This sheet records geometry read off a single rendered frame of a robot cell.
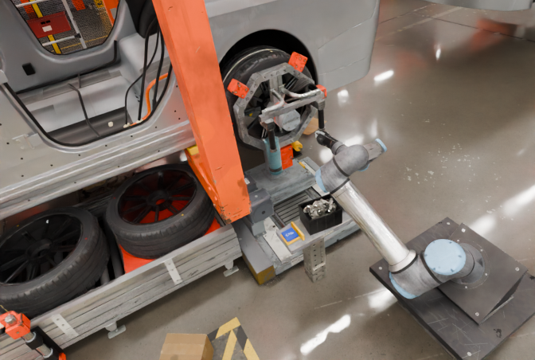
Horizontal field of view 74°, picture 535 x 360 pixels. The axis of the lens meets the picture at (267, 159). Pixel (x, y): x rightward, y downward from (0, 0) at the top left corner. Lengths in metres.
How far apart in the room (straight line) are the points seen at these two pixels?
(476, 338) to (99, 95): 2.69
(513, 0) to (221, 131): 3.19
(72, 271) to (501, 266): 2.13
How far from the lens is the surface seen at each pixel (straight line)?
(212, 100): 1.59
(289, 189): 2.67
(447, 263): 1.75
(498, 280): 1.97
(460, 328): 1.97
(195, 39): 1.49
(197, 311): 2.38
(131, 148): 2.19
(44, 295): 2.31
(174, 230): 2.17
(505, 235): 2.80
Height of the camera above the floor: 1.98
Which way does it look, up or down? 37 degrees down
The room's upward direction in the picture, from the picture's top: 9 degrees counter-clockwise
